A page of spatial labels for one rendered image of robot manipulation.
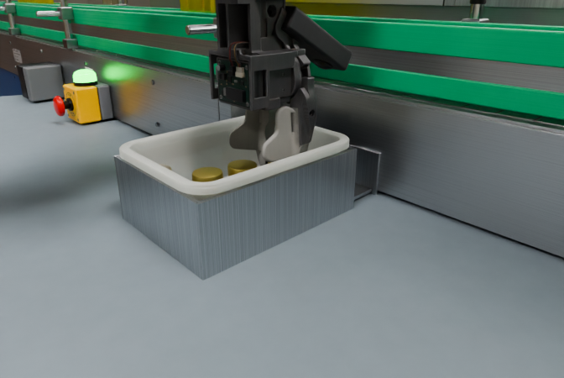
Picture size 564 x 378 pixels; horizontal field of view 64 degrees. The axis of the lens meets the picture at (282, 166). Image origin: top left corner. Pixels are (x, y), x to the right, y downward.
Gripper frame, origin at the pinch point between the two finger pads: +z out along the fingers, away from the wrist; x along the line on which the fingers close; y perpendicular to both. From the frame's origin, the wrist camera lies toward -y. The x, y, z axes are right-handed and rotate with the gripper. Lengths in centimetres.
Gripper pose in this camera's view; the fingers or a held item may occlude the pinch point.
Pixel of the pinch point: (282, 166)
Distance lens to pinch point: 54.0
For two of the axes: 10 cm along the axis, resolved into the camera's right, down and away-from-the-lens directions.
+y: -7.4, 2.4, -6.3
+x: 6.7, 2.7, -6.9
